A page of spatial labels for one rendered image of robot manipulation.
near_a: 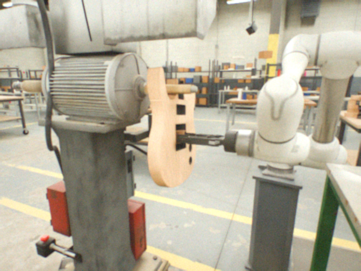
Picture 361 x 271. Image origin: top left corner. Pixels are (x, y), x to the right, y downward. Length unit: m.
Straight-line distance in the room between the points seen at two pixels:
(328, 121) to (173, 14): 0.94
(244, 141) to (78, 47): 0.68
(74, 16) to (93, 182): 0.63
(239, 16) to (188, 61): 3.21
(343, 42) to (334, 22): 10.96
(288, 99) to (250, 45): 11.36
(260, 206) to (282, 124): 1.01
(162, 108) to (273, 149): 0.36
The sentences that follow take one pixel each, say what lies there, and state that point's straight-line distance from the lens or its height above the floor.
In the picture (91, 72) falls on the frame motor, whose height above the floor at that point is 1.30.
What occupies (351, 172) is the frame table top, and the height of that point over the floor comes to 0.93.
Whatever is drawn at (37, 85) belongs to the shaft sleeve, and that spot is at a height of 1.25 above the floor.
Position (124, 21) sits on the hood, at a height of 1.44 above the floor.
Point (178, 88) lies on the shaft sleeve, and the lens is 0.78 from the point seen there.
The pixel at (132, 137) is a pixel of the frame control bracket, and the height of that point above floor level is 1.02.
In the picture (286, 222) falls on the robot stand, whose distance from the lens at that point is 1.59.
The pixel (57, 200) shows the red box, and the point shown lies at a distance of 1.21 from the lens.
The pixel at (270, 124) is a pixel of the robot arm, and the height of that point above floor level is 1.17.
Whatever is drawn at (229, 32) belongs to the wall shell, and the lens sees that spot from 12.19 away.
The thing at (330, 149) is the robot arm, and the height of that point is 0.92.
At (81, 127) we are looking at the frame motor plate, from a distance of 0.92.
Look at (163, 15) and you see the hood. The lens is 0.66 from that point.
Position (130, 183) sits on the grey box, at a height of 0.75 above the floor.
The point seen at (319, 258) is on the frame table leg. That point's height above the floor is 0.49.
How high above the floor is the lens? 1.28
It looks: 14 degrees down
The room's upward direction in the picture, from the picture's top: straight up
